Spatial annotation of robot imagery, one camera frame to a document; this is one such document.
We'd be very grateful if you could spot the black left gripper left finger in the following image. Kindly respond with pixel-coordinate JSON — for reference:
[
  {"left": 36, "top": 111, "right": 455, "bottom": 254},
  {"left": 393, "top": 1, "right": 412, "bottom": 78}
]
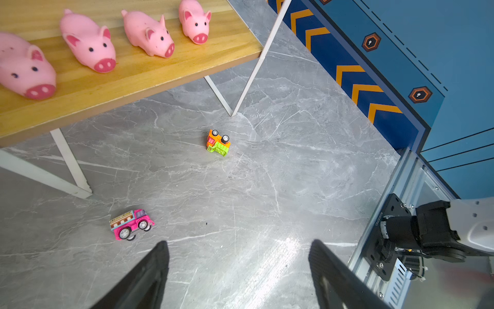
[{"left": 92, "top": 241, "right": 170, "bottom": 309}]

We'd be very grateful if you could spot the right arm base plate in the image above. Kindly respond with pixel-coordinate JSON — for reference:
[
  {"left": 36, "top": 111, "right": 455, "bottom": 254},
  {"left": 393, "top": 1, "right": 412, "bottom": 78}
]
[{"left": 363, "top": 193, "right": 412, "bottom": 281}]

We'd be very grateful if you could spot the orange green toy car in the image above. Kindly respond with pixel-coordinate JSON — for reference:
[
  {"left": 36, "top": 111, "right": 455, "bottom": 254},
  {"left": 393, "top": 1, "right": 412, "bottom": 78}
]
[{"left": 207, "top": 130, "right": 231, "bottom": 157}]

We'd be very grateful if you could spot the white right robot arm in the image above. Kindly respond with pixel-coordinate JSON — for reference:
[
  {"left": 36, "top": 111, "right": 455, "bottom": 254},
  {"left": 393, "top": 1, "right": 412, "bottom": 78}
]
[{"left": 379, "top": 197, "right": 493, "bottom": 263}]

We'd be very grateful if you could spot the aluminium mounting rail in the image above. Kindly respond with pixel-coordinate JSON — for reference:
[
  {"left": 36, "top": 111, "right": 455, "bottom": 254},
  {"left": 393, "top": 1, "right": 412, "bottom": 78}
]
[{"left": 349, "top": 149, "right": 493, "bottom": 308}]

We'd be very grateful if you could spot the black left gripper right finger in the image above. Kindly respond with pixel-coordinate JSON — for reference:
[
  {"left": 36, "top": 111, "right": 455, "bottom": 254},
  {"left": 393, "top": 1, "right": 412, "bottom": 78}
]
[{"left": 308, "top": 239, "right": 389, "bottom": 308}]

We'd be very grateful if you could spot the pink toy pig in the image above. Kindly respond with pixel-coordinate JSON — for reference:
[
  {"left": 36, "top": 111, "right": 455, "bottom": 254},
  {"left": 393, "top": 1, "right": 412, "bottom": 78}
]
[
  {"left": 121, "top": 10, "right": 175, "bottom": 58},
  {"left": 1, "top": 32, "right": 57, "bottom": 100},
  {"left": 60, "top": 9, "right": 117, "bottom": 73},
  {"left": 179, "top": 0, "right": 212, "bottom": 45}
]

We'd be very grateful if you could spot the wooden two-tier shelf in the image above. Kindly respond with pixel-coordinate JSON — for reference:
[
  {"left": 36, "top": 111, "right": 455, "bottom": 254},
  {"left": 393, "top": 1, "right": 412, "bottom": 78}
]
[{"left": 1, "top": 1, "right": 270, "bottom": 198}]

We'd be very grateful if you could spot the pink teal toy van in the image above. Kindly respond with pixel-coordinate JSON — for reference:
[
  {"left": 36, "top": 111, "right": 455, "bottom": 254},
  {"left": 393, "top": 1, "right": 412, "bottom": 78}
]
[{"left": 109, "top": 209, "right": 155, "bottom": 242}]

